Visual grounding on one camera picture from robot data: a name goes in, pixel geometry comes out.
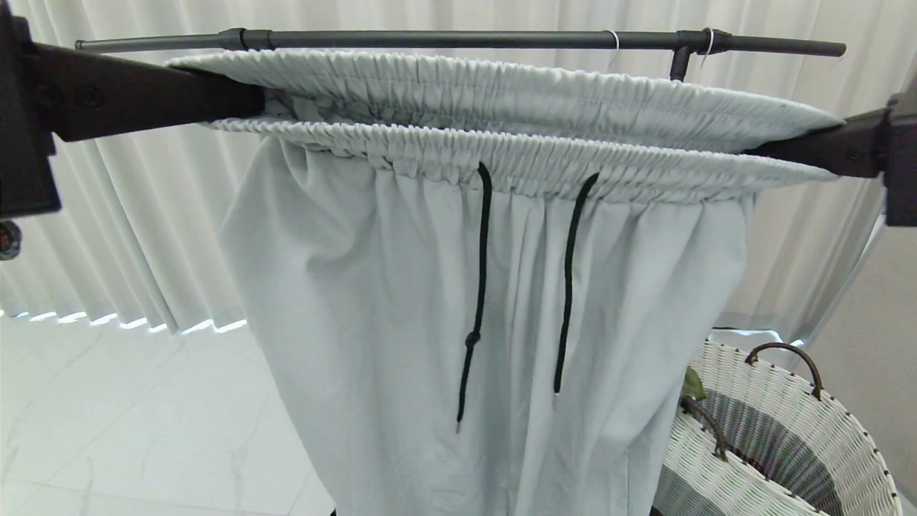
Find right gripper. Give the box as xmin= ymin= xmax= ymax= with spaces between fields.
xmin=883 ymin=72 xmax=917 ymax=229

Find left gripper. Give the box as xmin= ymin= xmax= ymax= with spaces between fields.
xmin=0 ymin=0 xmax=62 ymax=219

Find white laundry basket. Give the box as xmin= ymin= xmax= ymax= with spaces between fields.
xmin=652 ymin=340 xmax=903 ymax=516

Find black clothes rack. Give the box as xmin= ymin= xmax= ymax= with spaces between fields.
xmin=75 ymin=29 xmax=846 ymax=81

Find pale grey shorts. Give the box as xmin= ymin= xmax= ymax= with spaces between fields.
xmin=166 ymin=49 xmax=846 ymax=516

